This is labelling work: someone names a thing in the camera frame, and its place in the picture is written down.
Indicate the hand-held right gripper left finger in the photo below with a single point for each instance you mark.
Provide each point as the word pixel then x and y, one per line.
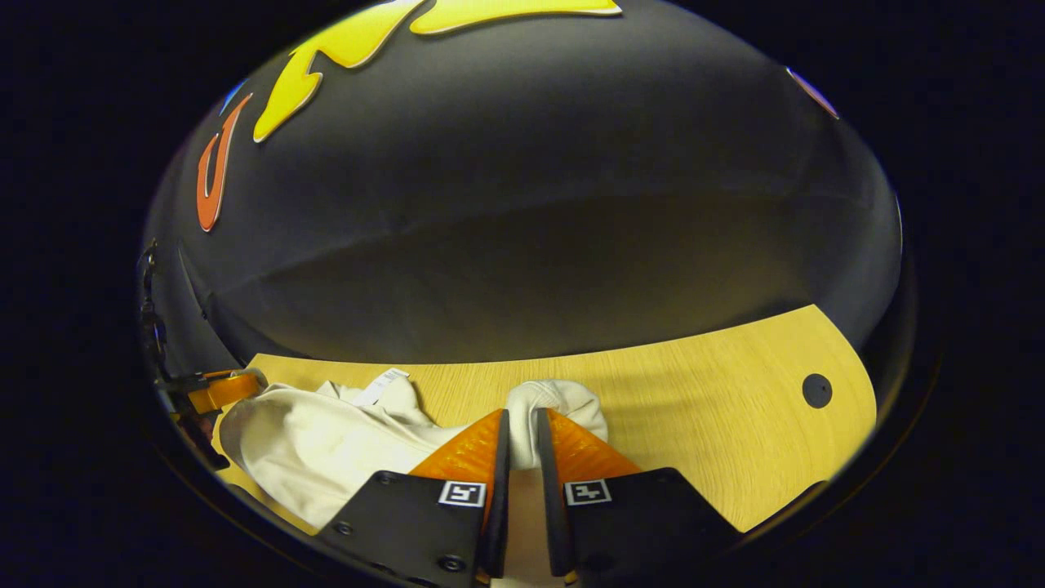
pixel 408 523

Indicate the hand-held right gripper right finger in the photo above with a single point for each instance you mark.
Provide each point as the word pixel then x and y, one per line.
pixel 645 514

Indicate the cream sweatshirt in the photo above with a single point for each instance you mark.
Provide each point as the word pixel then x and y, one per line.
pixel 310 449

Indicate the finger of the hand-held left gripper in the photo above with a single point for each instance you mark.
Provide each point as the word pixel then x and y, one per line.
pixel 224 390

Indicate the black backdrop cloth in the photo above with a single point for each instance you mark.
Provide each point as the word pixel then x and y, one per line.
pixel 571 163

